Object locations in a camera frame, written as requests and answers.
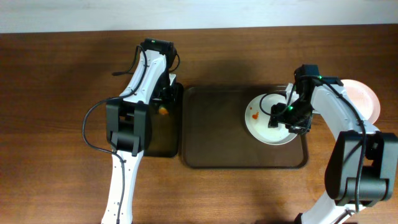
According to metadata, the yellow green sponge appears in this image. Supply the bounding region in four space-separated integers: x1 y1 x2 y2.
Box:
158 106 169 115

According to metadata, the white plate with sauce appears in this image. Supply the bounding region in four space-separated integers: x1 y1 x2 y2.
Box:
341 79 381 124

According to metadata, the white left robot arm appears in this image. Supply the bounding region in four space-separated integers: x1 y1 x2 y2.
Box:
101 39 183 223

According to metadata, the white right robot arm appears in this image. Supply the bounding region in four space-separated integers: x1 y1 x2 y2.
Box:
268 75 397 223

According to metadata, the brown serving tray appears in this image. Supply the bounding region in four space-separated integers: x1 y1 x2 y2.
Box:
181 85 308 169

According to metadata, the black water tub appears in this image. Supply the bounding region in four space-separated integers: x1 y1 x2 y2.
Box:
144 83 184 158

